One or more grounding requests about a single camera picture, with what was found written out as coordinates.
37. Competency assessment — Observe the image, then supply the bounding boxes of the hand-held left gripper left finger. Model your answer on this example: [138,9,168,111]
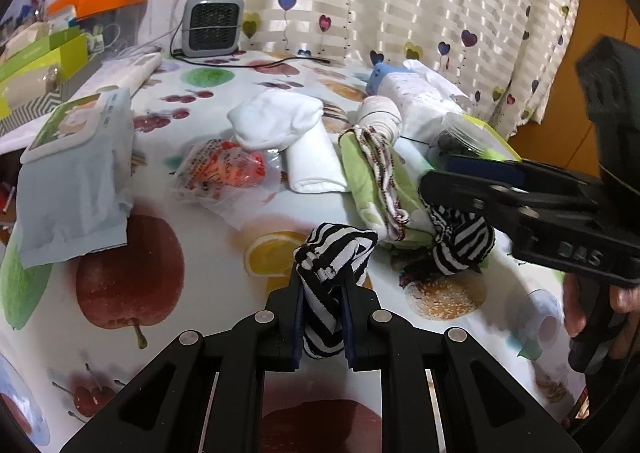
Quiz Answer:
[59,278,307,453]

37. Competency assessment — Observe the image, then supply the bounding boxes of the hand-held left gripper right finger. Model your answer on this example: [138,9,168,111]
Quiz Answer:
[340,278,583,453]

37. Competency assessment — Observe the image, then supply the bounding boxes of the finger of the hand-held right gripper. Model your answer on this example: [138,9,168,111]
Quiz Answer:
[419,170,601,243]
[442,156,602,195]

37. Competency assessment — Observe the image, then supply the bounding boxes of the green rimmed box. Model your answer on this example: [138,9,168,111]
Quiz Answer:
[462,113,523,164]

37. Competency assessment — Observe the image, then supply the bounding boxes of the black white striped sock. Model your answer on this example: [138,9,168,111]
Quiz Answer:
[294,223,378,359]
[425,203,496,276]

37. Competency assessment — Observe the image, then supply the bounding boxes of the white towel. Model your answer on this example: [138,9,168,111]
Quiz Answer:
[282,126,351,194]

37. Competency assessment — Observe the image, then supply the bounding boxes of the person's right hand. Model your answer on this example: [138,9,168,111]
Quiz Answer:
[562,273,640,359]

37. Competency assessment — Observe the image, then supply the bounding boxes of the pale white cloth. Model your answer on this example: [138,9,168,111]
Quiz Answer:
[395,140,437,234]

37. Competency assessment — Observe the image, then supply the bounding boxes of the green cloth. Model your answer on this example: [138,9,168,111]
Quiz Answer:
[337,128,436,248]

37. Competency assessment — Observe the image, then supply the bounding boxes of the fruit print tablecloth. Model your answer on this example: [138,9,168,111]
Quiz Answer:
[0,50,591,453]

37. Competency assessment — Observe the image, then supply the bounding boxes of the white crumpled cloth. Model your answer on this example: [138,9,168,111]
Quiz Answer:
[402,59,466,99]

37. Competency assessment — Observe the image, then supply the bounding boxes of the white rolled sock blue stripes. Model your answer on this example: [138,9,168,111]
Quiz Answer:
[357,96,403,144]

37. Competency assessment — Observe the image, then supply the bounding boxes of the red orange snack packet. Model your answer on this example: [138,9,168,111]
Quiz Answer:
[167,138,281,214]

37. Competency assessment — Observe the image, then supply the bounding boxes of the light blue wet wipes pack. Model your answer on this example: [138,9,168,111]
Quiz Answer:
[17,88,136,269]

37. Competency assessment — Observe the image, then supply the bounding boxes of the grey desktop heater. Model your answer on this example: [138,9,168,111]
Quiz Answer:
[181,0,245,58]

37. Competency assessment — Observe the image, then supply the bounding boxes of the white rolled paper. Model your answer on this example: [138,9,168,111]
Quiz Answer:
[102,52,163,96]

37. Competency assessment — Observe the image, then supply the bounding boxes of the chevron pattern tray box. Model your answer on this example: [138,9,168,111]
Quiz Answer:
[0,68,87,136]

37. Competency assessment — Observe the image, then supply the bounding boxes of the green cardboard box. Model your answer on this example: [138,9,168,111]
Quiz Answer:
[0,28,103,119]

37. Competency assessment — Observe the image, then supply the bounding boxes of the black heater cable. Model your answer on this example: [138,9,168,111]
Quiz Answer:
[170,46,332,68]

